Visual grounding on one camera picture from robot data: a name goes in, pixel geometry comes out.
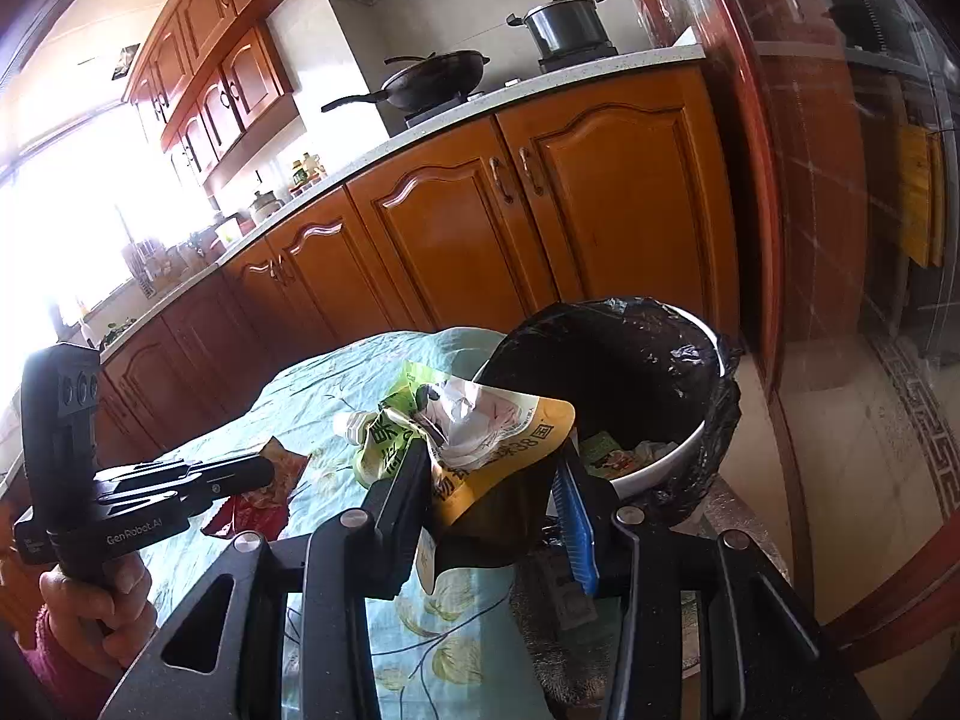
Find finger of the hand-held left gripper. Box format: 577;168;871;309
187;454;275;494
161;495;227;523

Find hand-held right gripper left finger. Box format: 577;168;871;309
97;439;436;720

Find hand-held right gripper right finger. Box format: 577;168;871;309
555;454;878;720

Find red snack packet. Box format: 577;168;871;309
201;439;310;539

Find white trash bin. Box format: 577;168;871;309
472;300;732;500

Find yellow and white foil pouch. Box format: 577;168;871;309
379;361;577;595

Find bin with black liner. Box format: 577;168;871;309
474;298;745;530

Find person's left forearm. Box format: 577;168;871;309
15;607;113;720

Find person's left hand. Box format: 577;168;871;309
37;553;158;680

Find light green pouch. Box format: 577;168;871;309
334;409;410;488

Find green printed wrapper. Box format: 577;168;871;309
581;431;638;477

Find floral light blue tablecloth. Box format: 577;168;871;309
139;328;556;720

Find dark wooden corner cabinet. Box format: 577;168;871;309
97;274;260;458

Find grey patterned stool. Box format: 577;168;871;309
510;476;796;720

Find wooden cabinet door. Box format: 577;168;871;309
221;240;305;391
346;120;557;335
496;64;742;346
268;191;415;350

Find bright window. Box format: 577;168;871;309
0;112;218;361

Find group of condiment bottles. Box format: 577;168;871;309
289;152;328;192

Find black wok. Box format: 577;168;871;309
321;50;490;113

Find wooden kitchen cabinets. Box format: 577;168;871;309
97;45;706;361

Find yellow wooden board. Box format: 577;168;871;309
896;124;947;267

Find dark cooking pot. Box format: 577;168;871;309
508;0;610;61

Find wooden wall cabinets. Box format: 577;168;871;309
124;0;301;188

